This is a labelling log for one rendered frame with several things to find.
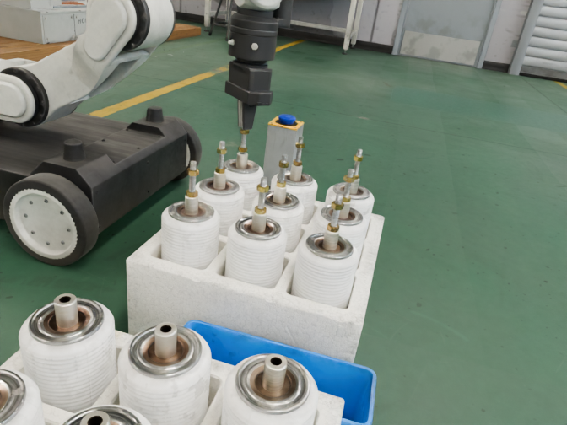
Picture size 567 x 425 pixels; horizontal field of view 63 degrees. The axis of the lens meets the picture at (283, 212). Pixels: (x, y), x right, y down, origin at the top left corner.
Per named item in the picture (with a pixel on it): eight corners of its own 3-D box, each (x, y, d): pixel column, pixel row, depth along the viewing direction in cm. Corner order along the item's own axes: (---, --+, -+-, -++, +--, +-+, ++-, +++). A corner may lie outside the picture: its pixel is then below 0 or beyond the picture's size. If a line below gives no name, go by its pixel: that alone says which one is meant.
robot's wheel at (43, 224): (8, 254, 102) (-6, 170, 93) (25, 244, 106) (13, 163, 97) (89, 277, 98) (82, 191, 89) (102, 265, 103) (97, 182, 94)
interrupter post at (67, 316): (51, 327, 50) (47, 303, 49) (65, 314, 52) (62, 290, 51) (70, 333, 50) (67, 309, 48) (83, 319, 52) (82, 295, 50)
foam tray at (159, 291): (127, 343, 83) (125, 259, 75) (215, 243, 117) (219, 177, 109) (340, 411, 75) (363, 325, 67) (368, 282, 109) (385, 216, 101)
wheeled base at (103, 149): (-146, 193, 112) (-193, 50, 97) (17, 137, 157) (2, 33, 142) (87, 257, 100) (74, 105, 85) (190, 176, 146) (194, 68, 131)
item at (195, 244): (191, 324, 79) (194, 232, 71) (149, 301, 83) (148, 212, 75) (224, 297, 87) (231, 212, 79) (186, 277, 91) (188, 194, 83)
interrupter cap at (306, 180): (314, 176, 98) (315, 173, 98) (311, 190, 92) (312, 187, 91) (279, 170, 99) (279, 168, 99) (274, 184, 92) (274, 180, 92)
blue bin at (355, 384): (155, 424, 69) (154, 365, 64) (186, 372, 79) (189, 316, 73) (353, 489, 64) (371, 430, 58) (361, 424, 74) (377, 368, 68)
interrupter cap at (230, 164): (253, 161, 102) (253, 158, 102) (263, 174, 96) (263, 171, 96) (219, 161, 99) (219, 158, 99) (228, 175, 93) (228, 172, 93)
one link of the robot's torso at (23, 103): (-40, 116, 114) (-51, 61, 108) (21, 100, 132) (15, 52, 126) (32, 132, 110) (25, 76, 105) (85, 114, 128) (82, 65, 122)
